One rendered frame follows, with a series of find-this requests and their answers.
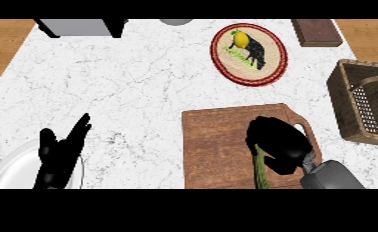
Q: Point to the grey and black appliance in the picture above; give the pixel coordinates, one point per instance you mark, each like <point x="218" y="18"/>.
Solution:
<point x="81" y="27"/>

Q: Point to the brown wicker basket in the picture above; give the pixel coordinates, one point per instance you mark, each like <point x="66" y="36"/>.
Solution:
<point x="354" y="101"/>

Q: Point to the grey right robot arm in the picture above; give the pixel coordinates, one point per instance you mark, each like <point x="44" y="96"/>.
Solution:
<point x="328" y="175"/>

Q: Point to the brown wooden cutting board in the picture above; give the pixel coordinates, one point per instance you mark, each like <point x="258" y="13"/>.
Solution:
<point x="230" y="146"/>

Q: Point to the round red-rimmed woven placemat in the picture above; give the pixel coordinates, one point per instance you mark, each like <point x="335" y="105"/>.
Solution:
<point x="249" y="54"/>

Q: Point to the green squash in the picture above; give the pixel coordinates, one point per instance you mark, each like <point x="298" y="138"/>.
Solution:
<point x="260" y="171"/>

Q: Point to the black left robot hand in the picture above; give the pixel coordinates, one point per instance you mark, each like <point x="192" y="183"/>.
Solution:
<point x="59" y="156"/>

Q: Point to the dark brown wooden block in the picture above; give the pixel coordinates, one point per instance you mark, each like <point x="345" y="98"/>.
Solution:
<point x="317" y="32"/>

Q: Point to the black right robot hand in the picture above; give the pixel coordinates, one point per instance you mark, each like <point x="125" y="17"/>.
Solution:
<point x="280" y="146"/>

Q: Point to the grey round object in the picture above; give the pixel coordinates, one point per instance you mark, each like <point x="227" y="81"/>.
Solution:
<point x="176" y="21"/>

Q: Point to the white plate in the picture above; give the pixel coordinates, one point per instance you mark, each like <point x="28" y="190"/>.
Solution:
<point x="19" y="169"/>

